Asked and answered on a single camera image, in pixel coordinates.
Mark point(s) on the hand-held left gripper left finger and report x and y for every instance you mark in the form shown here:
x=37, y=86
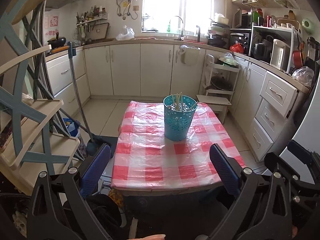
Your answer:
x=96, y=170

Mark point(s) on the red white checked tablecloth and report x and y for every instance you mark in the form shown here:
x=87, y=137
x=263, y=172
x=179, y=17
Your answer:
x=150, y=155

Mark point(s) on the black microwave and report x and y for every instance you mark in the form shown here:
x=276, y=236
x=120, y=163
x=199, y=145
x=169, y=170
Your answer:
x=246, y=20

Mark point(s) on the bundle of wooden chopsticks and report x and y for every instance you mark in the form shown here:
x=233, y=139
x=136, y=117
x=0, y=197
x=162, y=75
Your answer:
x=176, y=102

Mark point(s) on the cream base cabinets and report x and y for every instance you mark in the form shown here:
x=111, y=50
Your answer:
x=155, y=67

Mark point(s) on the white plastic bag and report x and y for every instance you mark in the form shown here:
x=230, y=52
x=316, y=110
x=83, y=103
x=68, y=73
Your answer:
x=126, y=35

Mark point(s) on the blue printed plastic bag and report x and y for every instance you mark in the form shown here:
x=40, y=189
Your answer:
x=71, y=127

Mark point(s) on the small wooden step stool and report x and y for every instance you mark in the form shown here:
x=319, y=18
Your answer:
x=212, y=100

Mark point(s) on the cream door-hung bin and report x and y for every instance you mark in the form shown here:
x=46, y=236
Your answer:
x=191, y=56

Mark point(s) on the pink wall decals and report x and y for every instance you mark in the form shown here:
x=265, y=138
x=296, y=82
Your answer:
x=52, y=25

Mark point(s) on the white kitchen trolley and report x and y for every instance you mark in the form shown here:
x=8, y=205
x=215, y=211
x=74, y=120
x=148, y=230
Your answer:
x=208, y=62

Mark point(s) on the white counter rack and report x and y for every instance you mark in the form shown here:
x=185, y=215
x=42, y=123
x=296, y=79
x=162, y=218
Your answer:
x=272, y=27

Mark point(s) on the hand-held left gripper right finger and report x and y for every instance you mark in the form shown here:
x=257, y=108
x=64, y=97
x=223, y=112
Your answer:
x=225, y=170

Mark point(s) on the dark wok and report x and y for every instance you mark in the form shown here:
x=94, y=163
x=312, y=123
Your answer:
x=221, y=83

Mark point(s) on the black cooking pot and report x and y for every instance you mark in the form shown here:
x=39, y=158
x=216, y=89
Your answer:
x=260, y=51

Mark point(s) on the yellow patterned cloth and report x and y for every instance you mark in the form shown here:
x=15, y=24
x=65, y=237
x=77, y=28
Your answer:
x=116, y=197

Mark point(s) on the black mortar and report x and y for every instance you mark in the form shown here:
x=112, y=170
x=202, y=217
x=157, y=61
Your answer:
x=57, y=42

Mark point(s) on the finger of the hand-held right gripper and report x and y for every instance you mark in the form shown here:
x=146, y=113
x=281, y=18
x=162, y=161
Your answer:
x=300, y=152
x=292, y=185

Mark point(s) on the wall shelf with bottles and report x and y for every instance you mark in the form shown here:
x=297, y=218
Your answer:
x=92, y=20

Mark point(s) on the black framed board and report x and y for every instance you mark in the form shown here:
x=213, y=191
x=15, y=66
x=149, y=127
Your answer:
x=101, y=31

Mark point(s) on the chrome curved faucet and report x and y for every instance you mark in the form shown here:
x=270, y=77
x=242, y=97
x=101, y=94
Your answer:
x=182, y=30

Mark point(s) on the red plastic bag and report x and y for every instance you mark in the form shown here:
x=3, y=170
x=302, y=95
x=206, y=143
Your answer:
x=237, y=48

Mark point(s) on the cream drawer unit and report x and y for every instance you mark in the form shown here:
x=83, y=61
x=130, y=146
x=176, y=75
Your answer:
x=271, y=116

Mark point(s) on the clear plastic bag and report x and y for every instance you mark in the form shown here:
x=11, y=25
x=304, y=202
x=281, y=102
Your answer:
x=303, y=76

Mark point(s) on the stack of dark pots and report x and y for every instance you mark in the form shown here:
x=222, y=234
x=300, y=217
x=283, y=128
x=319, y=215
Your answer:
x=217, y=37

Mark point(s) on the white lidded container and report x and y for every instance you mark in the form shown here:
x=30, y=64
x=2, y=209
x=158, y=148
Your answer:
x=221, y=18

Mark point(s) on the green dish soap bottle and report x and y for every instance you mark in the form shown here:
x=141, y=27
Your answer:
x=169, y=27

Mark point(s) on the bag of green vegetables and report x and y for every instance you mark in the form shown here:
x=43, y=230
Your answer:
x=228, y=60

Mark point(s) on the white electric kettle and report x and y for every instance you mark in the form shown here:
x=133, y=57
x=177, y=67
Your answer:
x=278, y=55

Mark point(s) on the green round gadget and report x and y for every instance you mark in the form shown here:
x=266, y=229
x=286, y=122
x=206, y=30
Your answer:
x=308, y=26

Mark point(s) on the kitchen window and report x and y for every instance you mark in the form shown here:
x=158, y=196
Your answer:
x=162, y=5

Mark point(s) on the black straight tap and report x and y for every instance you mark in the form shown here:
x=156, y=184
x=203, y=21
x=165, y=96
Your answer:
x=198, y=35

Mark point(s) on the black toaster oven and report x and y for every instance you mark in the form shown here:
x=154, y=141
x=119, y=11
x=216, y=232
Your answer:
x=238, y=37

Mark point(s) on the dark bag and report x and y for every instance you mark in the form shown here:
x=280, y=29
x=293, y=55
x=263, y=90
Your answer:
x=105, y=210

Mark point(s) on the hanging kitchen tools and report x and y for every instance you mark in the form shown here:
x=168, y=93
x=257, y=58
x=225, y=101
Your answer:
x=81, y=33

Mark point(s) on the red pot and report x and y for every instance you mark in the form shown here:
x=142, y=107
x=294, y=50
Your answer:
x=297, y=58

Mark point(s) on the cream and blue shelf rack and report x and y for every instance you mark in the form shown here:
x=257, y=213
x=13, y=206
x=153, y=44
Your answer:
x=42, y=110

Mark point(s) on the teal perforated utensil bucket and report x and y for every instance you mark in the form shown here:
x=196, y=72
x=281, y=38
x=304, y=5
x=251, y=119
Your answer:
x=178, y=127

